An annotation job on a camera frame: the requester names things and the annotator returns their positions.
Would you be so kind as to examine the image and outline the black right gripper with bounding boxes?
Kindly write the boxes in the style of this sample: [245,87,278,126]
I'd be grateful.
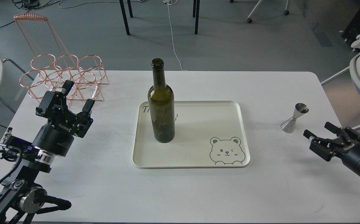
[303,122,360,176]

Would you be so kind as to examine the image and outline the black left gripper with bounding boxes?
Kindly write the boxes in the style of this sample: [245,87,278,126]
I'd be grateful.
[32,80,95,156]

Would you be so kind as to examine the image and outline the silver steel jigger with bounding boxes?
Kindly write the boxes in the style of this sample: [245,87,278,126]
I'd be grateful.
[281,103,309,133]

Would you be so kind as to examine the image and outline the dark green wine bottle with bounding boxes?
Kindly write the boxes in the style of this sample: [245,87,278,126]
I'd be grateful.
[147,58,175,143]

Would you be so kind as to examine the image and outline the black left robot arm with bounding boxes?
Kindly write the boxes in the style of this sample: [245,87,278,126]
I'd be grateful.
[0,80,95,224]

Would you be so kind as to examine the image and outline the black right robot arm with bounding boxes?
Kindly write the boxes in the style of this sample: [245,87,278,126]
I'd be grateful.
[303,122,360,176]

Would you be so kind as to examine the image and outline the black table legs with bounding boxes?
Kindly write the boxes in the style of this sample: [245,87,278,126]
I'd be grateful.
[119,0,201,35]

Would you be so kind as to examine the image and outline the cream bear serving tray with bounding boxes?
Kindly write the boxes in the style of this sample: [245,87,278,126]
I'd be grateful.
[132,100,250,169]

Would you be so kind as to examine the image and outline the white chair base with casters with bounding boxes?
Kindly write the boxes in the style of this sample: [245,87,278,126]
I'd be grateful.
[246,0,291,24]

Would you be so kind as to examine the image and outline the rose gold wire bottle rack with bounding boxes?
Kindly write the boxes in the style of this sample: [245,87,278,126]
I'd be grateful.
[14,12,110,102]

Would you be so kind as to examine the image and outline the white floor cable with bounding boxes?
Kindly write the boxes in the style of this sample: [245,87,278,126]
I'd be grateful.
[163,0,188,71]

